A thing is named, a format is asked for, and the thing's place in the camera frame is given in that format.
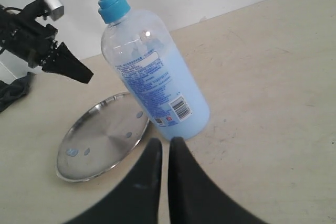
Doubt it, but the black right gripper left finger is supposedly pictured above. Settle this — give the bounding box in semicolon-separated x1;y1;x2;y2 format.
67;138;163;223

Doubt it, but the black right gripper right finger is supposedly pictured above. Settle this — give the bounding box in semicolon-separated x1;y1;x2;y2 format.
167;137;265;223

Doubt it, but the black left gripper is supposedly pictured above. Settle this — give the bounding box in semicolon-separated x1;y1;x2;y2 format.
1;0;93;84

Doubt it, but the blue soap pump bottle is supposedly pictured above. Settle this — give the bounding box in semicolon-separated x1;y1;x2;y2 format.
98;0;210;140

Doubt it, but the dark grey cloth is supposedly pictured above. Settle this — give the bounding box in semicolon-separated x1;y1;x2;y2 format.
1;72;35;112

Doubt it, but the round stainless steel plate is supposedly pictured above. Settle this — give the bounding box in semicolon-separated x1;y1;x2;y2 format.
56;92;150;183

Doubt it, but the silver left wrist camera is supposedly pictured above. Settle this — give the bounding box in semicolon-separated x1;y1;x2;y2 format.
42;0;65;21

